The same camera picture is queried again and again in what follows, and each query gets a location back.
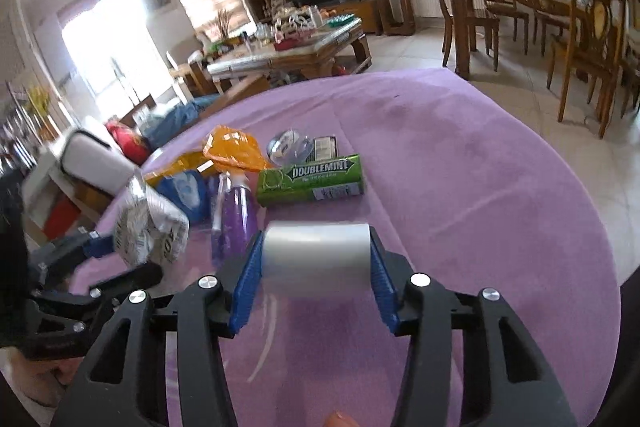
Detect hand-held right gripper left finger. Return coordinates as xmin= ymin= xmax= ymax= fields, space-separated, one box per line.
xmin=50 ymin=229 xmax=266 ymax=427

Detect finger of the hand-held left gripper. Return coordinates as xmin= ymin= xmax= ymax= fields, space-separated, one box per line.
xmin=27 ymin=229 xmax=118 ymax=279
xmin=30 ymin=262 xmax=165 ymax=360

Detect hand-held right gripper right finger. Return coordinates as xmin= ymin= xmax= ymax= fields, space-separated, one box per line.
xmin=367 ymin=226 xmax=578 ymax=427

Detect silver packet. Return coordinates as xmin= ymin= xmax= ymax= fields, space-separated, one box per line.
xmin=112 ymin=174 xmax=191 ymax=268

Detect white plastic cap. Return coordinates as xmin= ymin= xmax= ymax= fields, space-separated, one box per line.
xmin=262 ymin=222 xmax=373 ymax=300

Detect person's left hand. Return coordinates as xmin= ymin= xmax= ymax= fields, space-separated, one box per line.
xmin=0 ymin=352 xmax=86 ymax=423

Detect person's right hand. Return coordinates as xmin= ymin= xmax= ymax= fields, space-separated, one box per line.
xmin=324 ymin=411 xmax=361 ymax=427

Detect red storage box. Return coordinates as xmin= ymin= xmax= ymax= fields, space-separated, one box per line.
xmin=42 ymin=197 xmax=81 ymax=240

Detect purple plastic bottle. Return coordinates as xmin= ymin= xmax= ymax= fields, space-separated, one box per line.
xmin=210 ymin=172 xmax=260 ymax=265

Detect white sofa cushion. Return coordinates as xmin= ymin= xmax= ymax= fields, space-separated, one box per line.
xmin=59 ymin=129 xmax=130 ymax=195

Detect blue snack packet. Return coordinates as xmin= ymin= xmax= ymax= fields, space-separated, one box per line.
xmin=155 ymin=170 xmax=210 ymax=224

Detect red embroidered cushion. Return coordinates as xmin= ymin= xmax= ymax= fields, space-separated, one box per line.
xmin=105 ymin=119 xmax=151 ymax=165

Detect yellow snack wrapper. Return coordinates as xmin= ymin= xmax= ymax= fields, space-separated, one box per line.
xmin=144 ymin=152 xmax=216 ymax=188

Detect row of bottles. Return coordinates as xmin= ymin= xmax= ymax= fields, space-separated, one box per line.
xmin=0 ymin=119 xmax=28 ymax=175

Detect green gum box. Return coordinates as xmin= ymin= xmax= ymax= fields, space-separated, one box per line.
xmin=256 ymin=154 xmax=366 ymax=208

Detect purple table cloth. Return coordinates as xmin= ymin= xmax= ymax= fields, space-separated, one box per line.
xmin=70 ymin=68 xmax=623 ymax=427

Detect orange plastic wrapper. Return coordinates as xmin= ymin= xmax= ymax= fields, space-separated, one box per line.
xmin=202 ymin=125 xmax=273 ymax=172

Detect blue garment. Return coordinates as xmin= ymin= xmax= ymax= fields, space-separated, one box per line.
xmin=142 ymin=96 xmax=216 ymax=148

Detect clear round plastic blister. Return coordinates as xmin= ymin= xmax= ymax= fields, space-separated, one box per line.
xmin=267 ymin=128 xmax=313 ymax=165

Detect yellow artificial flowers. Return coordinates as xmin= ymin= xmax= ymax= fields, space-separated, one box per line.
xmin=25 ymin=84 xmax=51 ymax=118

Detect wooden armchair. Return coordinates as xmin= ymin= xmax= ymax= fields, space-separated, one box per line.
xmin=166 ymin=49 xmax=221 ymax=102

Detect glass balcony door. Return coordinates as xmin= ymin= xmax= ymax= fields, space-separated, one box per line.
xmin=55 ymin=0 xmax=171 ymax=122

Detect wooden sofa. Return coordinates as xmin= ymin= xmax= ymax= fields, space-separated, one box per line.
xmin=50 ymin=74 xmax=271 ymax=218

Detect wooden coffee table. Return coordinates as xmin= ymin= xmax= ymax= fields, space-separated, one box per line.
xmin=206 ymin=17 xmax=373 ymax=95

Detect dried branches in vase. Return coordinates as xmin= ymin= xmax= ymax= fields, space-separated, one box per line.
xmin=212 ymin=9 xmax=236 ymax=42

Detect wooden television cabinet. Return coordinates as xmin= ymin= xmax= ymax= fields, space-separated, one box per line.
xmin=320 ymin=0 xmax=381 ymax=34

